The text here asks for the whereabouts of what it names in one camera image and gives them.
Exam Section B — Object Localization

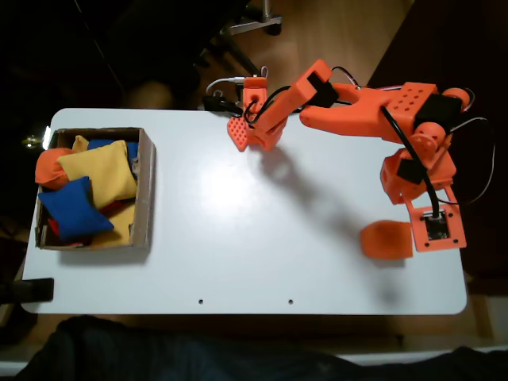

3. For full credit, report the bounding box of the orange bean bag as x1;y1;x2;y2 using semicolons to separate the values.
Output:
34;147;75;188
360;221;414;261

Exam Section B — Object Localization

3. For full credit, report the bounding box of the cardboard box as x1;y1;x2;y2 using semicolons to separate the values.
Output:
34;126;156;251

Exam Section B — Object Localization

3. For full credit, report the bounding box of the large yellow bean bag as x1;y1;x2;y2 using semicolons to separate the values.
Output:
57;139;138;210

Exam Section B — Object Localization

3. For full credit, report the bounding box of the large blue bean bag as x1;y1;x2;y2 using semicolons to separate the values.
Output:
38;176;115;242

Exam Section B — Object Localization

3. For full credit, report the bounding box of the red bean bag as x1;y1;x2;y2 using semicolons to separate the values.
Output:
46;217;90;248

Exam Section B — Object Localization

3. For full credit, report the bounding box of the black table clamp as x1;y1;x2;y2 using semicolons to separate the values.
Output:
0;277;55;305
202;91;244;117

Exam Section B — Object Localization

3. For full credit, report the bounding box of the metal rolling stand base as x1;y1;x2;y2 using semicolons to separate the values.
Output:
220;0;283;37

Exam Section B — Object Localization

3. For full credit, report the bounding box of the brown round object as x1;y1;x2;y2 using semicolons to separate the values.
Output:
127;78;172;109

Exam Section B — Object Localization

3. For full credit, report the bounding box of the person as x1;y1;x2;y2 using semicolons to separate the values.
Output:
15;315;508;381

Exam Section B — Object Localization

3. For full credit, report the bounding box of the black camera cable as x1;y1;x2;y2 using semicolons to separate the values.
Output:
242;85;442;221

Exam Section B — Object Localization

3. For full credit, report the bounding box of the orange camera mount plate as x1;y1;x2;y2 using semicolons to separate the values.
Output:
402;186;468;253

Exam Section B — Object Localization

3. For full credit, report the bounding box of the white usb cable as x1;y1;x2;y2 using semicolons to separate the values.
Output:
206;75;246;95

